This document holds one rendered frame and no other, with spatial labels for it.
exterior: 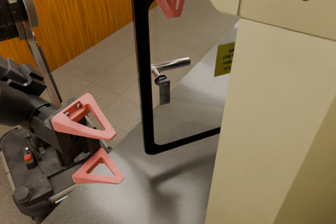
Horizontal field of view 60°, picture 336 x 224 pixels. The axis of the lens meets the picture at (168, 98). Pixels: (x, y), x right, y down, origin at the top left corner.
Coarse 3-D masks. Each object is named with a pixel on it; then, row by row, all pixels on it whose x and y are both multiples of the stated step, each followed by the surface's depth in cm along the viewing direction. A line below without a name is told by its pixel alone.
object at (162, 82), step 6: (162, 78) 56; (168, 78) 55; (162, 84) 54; (168, 84) 55; (162, 90) 56; (168, 90) 56; (162, 96) 57; (168, 96) 57; (162, 102) 58; (168, 102) 58
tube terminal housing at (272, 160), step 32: (256, 0) 28; (288, 0) 26; (320, 0) 25; (256, 32) 30; (288, 32) 28; (320, 32) 26; (256, 64) 32; (288, 64) 30; (320, 64) 28; (256, 96) 34; (288, 96) 32; (320, 96) 30; (224, 128) 40; (256, 128) 37; (288, 128) 34; (320, 128) 32; (224, 160) 44; (256, 160) 40; (288, 160) 37; (320, 160) 37; (224, 192) 49; (256, 192) 44; (288, 192) 40; (320, 192) 43
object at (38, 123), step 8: (40, 112) 45; (48, 112) 45; (32, 120) 45; (40, 120) 44; (80, 120) 45; (40, 128) 44; (40, 136) 45; (48, 136) 42; (72, 136) 44; (80, 136) 45; (56, 152) 44; (72, 152) 47; (80, 152) 49; (64, 160) 45; (72, 160) 47; (64, 168) 46
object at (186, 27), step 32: (160, 0) 46; (192, 0) 48; (160, 32) 49; (192, 32) 52; (224, 32) 55; (160, 64) 54; (192, 64) 57; (224, 64) 60; (192, 96) 62; (224, 96) 66; (160, 128) 65; (192, 128) 69
